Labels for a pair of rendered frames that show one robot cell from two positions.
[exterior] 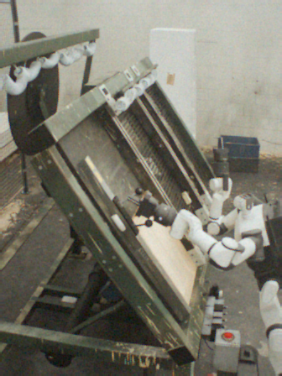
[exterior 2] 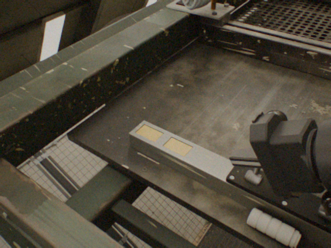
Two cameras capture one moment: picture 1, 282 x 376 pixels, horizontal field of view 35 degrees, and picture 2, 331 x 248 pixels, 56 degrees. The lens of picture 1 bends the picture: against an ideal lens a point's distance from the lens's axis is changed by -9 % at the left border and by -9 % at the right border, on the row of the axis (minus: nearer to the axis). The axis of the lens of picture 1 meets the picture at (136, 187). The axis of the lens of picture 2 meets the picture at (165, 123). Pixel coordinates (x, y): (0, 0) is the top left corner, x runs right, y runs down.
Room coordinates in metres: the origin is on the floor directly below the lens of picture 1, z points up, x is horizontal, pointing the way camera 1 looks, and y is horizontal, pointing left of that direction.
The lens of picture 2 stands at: (1.53, -0.25, 1.64)
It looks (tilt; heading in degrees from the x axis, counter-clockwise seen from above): 2 degrees up; 41
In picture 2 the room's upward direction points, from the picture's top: 44 degrees counter-clockwise
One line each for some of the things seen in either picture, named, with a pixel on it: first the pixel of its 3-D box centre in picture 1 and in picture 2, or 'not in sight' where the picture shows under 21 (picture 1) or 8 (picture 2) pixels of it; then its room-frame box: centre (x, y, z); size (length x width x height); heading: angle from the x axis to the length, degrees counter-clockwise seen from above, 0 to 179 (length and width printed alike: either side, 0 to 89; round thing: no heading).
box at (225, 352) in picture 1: (226, 350); not in sight; (1.63, -0.44, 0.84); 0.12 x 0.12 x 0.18; 78
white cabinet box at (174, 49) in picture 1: (174, 98); not in sight; (6.33, -0.51, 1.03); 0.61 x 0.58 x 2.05; 169
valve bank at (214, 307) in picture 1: (215, 317); not in sight; (2.07, -0.46, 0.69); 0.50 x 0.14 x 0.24; 168
